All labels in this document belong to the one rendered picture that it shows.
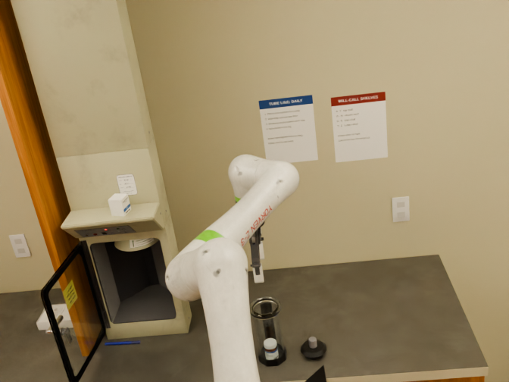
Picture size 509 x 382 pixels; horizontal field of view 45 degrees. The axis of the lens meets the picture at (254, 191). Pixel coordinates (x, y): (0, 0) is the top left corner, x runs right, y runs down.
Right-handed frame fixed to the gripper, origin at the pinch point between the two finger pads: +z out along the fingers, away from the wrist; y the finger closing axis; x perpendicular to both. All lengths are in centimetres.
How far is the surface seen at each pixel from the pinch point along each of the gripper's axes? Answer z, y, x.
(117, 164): -34, -18, -44
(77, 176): -32, -18, -59
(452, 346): 37, 3, 63
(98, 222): -19, -6, -52
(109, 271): 14, -28, -61
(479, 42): -51, -60, 87
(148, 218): -18.9, -6.0, -34.9
